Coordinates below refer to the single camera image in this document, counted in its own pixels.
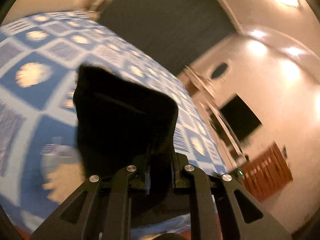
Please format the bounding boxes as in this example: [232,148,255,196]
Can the black pants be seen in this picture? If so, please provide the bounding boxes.
[73,64,194,228]

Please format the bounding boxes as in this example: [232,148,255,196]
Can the white tv stand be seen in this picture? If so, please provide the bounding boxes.
[200,101,248,170]

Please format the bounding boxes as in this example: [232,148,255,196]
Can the dark green curtain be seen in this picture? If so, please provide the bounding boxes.
[98,0,236,75]

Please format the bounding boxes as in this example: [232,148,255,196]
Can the brown wooden cabinet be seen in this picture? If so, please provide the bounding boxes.
[240,142,293,202]

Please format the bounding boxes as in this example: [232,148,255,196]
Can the blue patterned bed sheet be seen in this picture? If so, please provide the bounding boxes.
[1,11,226,233]

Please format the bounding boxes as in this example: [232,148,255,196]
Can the white dressing table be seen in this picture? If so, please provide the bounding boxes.
[176,65,221,106]

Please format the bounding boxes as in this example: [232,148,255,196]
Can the black television screen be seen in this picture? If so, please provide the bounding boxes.
[220,94,262,141]

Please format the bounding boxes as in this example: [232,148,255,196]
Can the white oval vanity mirror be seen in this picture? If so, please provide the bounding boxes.
[210,62,229,79]

